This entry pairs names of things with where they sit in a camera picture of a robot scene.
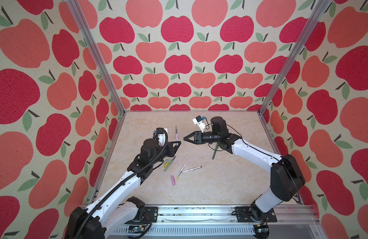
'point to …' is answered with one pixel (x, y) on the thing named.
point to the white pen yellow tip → (179, 174)
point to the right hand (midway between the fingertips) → (188, 138)
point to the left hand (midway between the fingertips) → (182, 144)
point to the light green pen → (169, 164)
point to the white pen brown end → (191, 169)
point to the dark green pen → (215, 150)
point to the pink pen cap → (173, 179)
